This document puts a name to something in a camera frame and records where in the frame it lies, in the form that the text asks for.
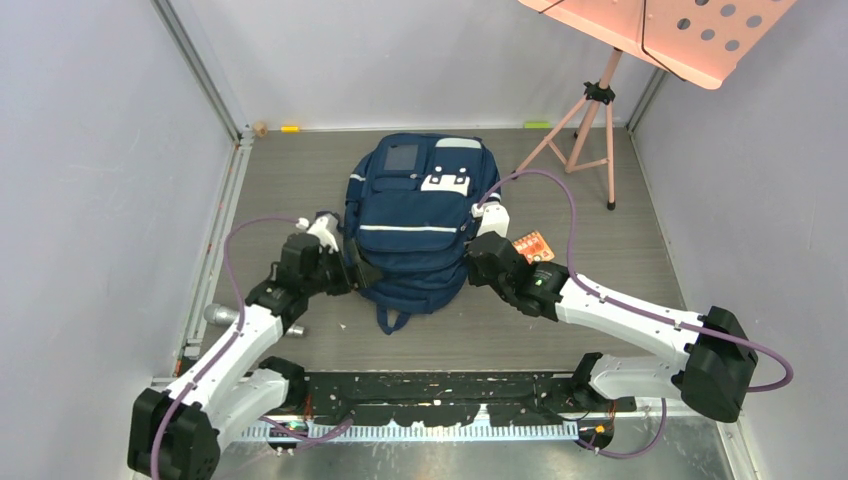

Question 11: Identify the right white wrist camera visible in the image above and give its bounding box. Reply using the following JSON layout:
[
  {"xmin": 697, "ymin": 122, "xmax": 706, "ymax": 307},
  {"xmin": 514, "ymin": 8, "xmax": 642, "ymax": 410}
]
[{"xmin": 471, "ymin": 202, "xmax": 510, "ymax": 237}]

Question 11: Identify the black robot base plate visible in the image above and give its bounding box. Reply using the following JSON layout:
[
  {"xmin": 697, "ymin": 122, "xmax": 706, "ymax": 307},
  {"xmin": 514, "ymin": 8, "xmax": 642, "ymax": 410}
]
[{"xmin": 272, "ymin": 371, "xmax": 636, "ymax": 427}]

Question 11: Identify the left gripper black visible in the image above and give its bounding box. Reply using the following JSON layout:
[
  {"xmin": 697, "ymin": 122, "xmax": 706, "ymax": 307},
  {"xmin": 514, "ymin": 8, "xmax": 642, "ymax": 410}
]
[{"xmin": 302, "ymin": 238, "xmax": 381, "ymax": 297}]

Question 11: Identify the silver metal bottle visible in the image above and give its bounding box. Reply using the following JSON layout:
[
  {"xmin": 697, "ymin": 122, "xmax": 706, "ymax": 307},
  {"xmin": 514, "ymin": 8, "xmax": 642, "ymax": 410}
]
[{"xmin": 203, "ymin": 303, "xmax": 306, "ymax": 338}]

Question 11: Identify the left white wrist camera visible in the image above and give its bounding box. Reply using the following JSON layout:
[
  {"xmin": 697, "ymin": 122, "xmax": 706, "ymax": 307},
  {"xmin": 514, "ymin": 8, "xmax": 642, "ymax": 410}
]
[{"xmin": 295, "ymin": 213, "xmax": 340, "ymax": 253}]

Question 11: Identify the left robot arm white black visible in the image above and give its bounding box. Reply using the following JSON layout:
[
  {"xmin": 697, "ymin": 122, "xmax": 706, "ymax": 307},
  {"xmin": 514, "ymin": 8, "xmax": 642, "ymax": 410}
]
[{"xmin": 127, "ymin": 233, "xmax": 382, "ymax": 479}]

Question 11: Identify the small orange booklet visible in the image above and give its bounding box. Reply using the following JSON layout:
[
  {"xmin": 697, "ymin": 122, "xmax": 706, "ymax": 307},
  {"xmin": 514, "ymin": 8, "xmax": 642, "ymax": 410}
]
[{"xmin": 513, "ymin": 230, "xmax": 555, "ymax": 264}]

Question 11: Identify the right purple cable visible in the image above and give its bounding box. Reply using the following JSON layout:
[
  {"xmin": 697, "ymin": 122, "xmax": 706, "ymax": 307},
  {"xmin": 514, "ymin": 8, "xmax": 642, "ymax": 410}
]
[{"xmin": 473, "ymin": 168, "xmax": 795, "ymax": 460}]

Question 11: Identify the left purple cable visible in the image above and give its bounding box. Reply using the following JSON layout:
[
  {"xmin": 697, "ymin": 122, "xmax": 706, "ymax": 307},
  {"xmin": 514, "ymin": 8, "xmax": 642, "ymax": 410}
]
[{"xmin": 148, "ymin": 214, "xmax": 356, "ymax": 480}]

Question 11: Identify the purple cable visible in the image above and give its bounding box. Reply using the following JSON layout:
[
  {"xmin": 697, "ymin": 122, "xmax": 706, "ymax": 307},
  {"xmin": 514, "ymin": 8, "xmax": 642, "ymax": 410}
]
[
  {"xmin": 473, "ymin": 168, "xmax": 795, "ymax": 460},
  {"xmin": 148, "ymin": 214, "xmax": 356, "ymax": 480}
]

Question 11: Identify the pink music stand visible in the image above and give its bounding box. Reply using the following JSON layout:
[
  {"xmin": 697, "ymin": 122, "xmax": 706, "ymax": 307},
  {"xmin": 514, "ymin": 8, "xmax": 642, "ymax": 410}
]
[{"xmin": 508, "ymin": 0, "xmax": 800, "ymax": 212}]

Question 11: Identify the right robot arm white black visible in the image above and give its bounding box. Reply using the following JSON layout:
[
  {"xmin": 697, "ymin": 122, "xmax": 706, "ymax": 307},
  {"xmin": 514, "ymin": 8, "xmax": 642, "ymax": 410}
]
[{"xmin": 466, "ymin": 232, "xmax": 758, "ymax": 423}]

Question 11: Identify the navy blue backpack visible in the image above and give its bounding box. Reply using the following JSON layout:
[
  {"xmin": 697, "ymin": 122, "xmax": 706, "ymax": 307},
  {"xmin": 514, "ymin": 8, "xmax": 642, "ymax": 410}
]
[{"xmin": 341, "ymin": 133, "xmax": 501, "ymax": 335}]

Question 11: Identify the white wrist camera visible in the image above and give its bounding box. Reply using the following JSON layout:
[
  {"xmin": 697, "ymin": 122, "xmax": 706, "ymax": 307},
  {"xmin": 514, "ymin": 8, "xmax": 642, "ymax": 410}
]
[
  {"xmin": 471, "ymin": 202, "xmax": 510, "ymax": 237},
  {"xmin": 295, "ymin": 213, "xmax": 340, "ymax": 253}
]

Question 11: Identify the green marker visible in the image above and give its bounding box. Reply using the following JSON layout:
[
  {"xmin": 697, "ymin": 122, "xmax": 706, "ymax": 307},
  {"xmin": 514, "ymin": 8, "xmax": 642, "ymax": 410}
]
[{"xmin": 522, "ymin": 121, "xmax": 551, "ymax": 129}]

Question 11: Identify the small wooden block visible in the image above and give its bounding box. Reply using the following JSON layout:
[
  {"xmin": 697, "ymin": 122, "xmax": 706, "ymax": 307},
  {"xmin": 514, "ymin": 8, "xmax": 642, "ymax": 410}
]
[{"xmin": 252, "ymin": 121, "xmax": 269, "ymax": 137}]

